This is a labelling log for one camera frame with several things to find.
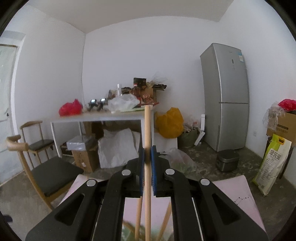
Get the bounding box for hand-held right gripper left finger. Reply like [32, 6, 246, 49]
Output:
[25, 146, 146, 241]

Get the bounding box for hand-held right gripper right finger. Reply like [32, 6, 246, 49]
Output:
[150, 146, 269, 241]

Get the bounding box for long wooden chopstick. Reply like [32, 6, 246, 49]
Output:
[156, 204, 173, 241]
[144, 105, 152, 241]
[134, 197, 142, 240]

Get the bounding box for teal star-hole utensil holder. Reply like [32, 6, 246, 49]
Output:
[122, 220, 175, 241]

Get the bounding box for clear bag of greens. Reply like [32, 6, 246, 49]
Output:
[159, 148, 197, 176]

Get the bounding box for white box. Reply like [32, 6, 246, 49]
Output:
[154, 132, 178, 151]

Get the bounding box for white sack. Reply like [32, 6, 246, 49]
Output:
[98, 128, 141, 168]

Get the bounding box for green bag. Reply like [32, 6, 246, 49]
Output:
[178, 128, 200, 147]

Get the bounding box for yellow plastic bag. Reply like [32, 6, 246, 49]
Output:
[154, 107, 185, 139]

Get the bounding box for small cardboard box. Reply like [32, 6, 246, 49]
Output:
[72, 148, 100, 173]

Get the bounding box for white plastic panel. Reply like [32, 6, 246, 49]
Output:
[194, 113, 206, 146]

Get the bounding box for white plastic bag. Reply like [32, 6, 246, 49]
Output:
[108, 95, 140, 113]

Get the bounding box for white side table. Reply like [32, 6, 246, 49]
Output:
[50, 105, 154, 158]

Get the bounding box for grey rice cooker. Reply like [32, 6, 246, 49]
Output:
[216, 149, 240, 172]

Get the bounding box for open brown cardboard box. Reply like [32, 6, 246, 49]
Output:
[139, 81, 167, 106]

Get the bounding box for black device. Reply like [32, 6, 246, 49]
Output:
[88, 99, 99, 112]
[98, 98, 109, 111]

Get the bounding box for pink printed tablecloth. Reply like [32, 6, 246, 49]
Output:
[59, 174, 266, 241]

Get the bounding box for wooden chair dark seat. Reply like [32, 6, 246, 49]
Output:
[6, 135, 84, 210]
[20, 120, 56, 169]

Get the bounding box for dark printed box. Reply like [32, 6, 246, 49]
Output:
[133, 77, 147, 90]

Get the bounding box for red plastic bag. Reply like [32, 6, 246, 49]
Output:
[58, 99, 83, 117]
[277, 98, 296, 115]

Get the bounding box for silver refrigerator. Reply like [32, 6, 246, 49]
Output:
[200, 43, 250, 152]

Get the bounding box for white yellow rice bag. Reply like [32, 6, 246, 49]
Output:
[253, 134, 292, 196]

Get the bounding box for clear plastic bag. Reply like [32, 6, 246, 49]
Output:
[262, 102, 287, 130]

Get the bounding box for dark wooden stool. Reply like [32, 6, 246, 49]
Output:
[279, 139, 296, 180]

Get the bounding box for large cardboard box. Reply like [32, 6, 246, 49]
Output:
[266, 111, 296, 142]

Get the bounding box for white door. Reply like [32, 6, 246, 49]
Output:
[0, 31, 26, 183]

